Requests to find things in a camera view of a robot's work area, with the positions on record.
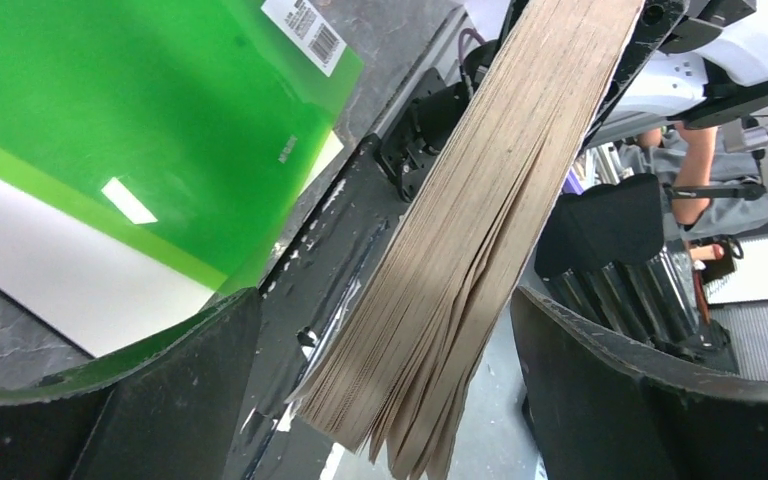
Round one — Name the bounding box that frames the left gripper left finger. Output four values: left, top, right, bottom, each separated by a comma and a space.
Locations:
0, 288, 261, 479

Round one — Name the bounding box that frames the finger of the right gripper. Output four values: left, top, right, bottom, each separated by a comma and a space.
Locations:
581, 0, 689, 149

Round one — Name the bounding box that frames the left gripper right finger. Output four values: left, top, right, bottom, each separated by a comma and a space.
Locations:
510, 287, 768, 479

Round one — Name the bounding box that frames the purple cover book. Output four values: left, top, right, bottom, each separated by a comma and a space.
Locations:
292, 1, 644, 479

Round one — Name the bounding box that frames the green plastic folder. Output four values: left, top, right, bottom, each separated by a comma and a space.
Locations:
0, 1, 363, 293

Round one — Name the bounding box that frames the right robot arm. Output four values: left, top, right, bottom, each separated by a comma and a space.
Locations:
373, 1, 768, 202

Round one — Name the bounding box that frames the person in background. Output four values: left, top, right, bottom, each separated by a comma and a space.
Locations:
618, 122, 768, 242

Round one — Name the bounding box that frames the black office chair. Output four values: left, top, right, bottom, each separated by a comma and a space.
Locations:
534, 174, 739, 374

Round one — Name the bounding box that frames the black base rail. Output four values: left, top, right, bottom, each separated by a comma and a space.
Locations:
222, 134, 408, 479

